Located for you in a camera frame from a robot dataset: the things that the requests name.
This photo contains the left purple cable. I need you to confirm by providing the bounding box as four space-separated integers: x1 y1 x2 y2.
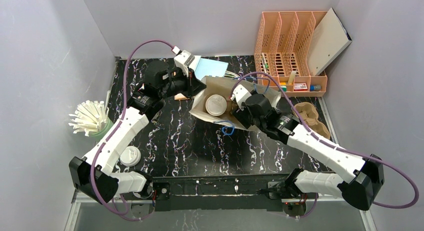
90 39 181 222

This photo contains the white board binder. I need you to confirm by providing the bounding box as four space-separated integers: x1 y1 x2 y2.
306 8 352 76

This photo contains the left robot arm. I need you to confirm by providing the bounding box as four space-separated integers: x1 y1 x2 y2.
69 60 206 205

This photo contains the purple cable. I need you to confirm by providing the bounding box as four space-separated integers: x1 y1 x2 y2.
90 39 181 222
230 71 420 220

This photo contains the green eraser block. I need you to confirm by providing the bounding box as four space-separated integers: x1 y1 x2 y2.
280 85 287 92

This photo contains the green cup of straws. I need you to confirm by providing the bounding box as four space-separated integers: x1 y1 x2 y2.
68 100 113 142

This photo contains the light blue envelope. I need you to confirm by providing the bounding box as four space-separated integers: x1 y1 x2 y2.
194 58 229 80

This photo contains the peach desk file organizer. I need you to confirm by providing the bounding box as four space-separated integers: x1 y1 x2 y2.
253 11 328 97

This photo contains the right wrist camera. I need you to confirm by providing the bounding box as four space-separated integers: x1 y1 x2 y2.
230 84 252 110

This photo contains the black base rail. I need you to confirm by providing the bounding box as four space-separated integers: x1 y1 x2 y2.
152 173 312 212

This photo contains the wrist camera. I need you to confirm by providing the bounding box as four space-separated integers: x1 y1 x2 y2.
171 46 196 77
230 84 252 110

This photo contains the white cup lid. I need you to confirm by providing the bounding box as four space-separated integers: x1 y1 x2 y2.
205 94 228 117

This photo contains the red white small box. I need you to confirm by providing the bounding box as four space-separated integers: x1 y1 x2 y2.
293 83 309 92

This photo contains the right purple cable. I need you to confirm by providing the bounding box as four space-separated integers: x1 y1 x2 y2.
230 71 420 220

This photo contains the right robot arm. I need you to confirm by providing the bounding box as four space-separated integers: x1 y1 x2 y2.
231 87 384 211

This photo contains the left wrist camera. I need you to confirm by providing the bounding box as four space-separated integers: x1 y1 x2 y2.
171 46 196 77

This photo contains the blue checkered paper bag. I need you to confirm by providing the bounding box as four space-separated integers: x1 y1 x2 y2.
189 76 281 131

